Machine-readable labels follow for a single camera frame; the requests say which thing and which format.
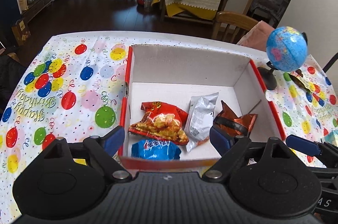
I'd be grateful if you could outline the white green snack packet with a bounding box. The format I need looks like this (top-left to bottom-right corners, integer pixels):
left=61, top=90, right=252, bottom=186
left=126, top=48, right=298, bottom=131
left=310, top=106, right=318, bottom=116
left=184, top=92, right=219, bottom=152

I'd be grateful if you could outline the blue cookie snack packet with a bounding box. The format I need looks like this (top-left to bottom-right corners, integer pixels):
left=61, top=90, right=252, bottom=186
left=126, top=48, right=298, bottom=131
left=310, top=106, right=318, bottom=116
left=131, top=139, right=181, bottom=160

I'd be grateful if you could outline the tissue pack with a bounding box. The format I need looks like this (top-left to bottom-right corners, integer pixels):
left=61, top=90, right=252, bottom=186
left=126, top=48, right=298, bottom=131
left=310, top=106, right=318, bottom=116
left=321, top=130, right=338, bottom=147

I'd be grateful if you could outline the dark orange snack packet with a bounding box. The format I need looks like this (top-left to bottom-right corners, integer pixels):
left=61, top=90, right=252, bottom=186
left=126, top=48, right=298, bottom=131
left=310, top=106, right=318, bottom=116
left=213, top=101, right=258, bottom=137

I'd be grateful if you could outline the red orange snack bag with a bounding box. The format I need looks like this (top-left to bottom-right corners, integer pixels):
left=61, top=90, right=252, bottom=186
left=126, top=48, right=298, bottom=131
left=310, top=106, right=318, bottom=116
left=128, top=101, right=189, bottom=146

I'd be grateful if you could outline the colourful balloon tablecloth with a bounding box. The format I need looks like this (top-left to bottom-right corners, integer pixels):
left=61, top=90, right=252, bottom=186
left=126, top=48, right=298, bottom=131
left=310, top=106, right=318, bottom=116
left=1, top=31, right=337, bottom=223

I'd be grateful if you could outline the opened wrapper on table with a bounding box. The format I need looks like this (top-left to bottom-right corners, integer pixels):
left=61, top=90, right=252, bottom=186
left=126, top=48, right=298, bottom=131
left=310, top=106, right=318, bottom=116
left=289, top=69, right=315, bottom=93

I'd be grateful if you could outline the red cardboard box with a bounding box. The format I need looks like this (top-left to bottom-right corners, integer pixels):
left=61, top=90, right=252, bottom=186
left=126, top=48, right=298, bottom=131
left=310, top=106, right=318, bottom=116
left=117, top=44, right=287, bottom=170

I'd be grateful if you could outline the small blue globe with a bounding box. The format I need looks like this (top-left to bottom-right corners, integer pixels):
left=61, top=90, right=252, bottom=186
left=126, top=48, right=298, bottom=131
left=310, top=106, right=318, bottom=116
left=257, top=26, right=309, bottom=91

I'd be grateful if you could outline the wooden chair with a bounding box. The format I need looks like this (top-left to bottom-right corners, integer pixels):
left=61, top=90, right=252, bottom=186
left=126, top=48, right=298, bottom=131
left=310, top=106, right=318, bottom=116
left=211, top=11, right=258, bottom=44

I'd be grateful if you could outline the brown paper bag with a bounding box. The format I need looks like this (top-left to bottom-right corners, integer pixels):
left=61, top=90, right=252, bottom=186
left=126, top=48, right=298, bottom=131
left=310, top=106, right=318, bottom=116
left=11, top=19, right=31, bottom=46

